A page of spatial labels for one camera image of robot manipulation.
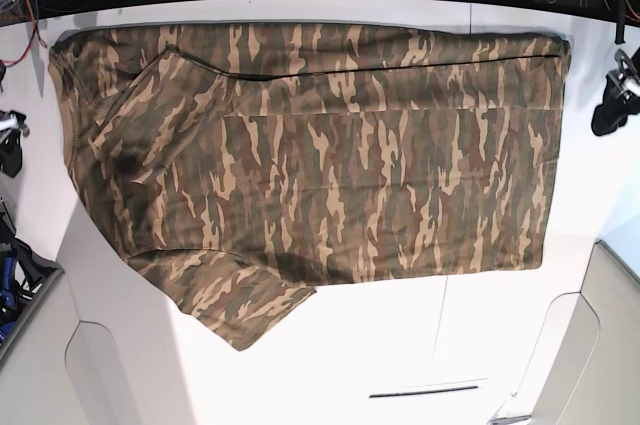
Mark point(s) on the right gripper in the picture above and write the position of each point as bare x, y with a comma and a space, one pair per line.
12, 126

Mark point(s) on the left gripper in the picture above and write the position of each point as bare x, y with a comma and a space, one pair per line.
622, 89

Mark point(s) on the camouflage T-shirt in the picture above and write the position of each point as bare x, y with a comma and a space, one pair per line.
239, 167

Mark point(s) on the blue and black clutter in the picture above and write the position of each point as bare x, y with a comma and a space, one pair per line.
22, 273

